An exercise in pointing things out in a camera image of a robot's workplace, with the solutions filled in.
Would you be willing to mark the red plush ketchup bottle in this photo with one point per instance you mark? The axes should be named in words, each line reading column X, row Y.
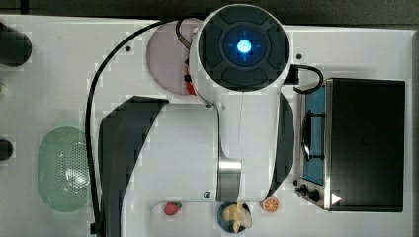
column 188, row 79

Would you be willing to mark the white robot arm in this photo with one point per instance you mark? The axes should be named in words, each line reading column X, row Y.
column 233, row 142

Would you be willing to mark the grey round plate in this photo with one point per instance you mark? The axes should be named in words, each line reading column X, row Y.
column 168, row 58

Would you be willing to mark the peeled toy banana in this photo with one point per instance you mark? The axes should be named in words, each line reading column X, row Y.
column 238, row 215

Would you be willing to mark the red toy strawberry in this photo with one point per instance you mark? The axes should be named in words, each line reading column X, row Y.
column 171, row 208

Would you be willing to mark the toy orange slice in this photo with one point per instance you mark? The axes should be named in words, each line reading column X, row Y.
column 270, row 204

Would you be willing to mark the blue bowl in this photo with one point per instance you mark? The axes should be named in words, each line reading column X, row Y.
column 227, row 226

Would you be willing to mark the silver black toaster oven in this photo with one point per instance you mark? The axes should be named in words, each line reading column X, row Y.
column 351, row 145

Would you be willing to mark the green perforated colander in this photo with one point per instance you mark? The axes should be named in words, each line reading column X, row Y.
column 63, row 173

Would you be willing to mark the black cup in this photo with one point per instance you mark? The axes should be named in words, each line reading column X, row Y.
column 6, row 149

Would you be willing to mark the black pot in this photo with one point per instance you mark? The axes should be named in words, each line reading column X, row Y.
column 15, row 47

